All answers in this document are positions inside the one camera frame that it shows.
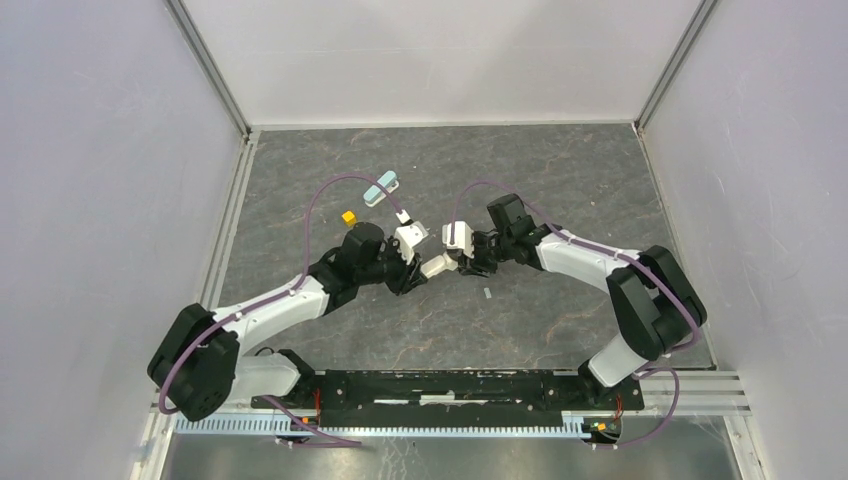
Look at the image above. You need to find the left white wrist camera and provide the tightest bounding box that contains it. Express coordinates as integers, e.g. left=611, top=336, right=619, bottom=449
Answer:
left=393, top=221, right=428, bottom=265

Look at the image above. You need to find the white slotted cable duct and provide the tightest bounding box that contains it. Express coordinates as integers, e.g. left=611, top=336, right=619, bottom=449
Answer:
left=174, top=413, right=621, bottom=440

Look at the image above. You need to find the white stapler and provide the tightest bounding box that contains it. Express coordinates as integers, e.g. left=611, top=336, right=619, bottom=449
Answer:
left=420, top=252, right=458, bottom=280

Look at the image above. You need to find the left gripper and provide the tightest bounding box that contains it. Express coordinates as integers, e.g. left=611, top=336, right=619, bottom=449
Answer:
left=356, top=234, right=425, bottom=295

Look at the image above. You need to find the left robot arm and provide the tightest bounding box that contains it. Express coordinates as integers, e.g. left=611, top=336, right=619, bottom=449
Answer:
left=147, top=222, right=428, bottom=421

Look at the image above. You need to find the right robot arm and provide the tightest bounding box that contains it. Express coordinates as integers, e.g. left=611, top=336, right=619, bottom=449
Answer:
left=441, top=193, right=708, bottom=408

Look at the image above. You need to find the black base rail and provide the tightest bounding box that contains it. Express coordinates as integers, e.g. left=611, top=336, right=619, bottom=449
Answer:
left=277, top=369, right=645, bottom=428

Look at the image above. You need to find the light blue stapler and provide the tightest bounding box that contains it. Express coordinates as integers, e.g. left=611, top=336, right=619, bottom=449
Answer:
left=362, top=170, right=399, bottom=208

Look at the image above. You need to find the yellow cube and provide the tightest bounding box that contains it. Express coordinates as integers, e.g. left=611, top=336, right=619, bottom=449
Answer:
left=341, top=210, right=358, bottom=228

